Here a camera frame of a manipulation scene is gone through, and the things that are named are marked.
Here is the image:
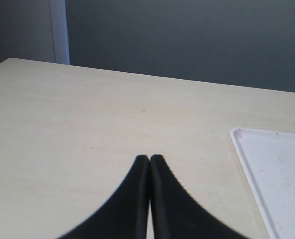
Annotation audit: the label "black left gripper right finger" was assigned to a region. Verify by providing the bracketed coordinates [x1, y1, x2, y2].
[150, 154, 246, 239]

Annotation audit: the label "white rectangular plastic tray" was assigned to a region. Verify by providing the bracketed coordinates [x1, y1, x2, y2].
[230, 128, 295, 239]

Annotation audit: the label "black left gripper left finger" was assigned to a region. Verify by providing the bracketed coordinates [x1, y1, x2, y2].
[60, 155, 149, 239]

